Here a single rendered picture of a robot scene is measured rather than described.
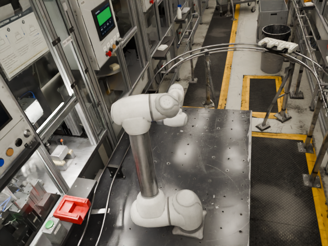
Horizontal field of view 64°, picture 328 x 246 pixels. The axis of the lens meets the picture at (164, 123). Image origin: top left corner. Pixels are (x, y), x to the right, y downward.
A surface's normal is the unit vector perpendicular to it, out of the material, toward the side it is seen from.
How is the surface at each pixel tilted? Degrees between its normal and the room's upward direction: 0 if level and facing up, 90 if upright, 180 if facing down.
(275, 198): 0
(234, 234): 0
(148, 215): 68
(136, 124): 78
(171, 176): 0
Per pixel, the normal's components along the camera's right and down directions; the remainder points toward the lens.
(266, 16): -0.22, 0.67
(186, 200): -0.03, -0.77
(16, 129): 0.96, 0.07
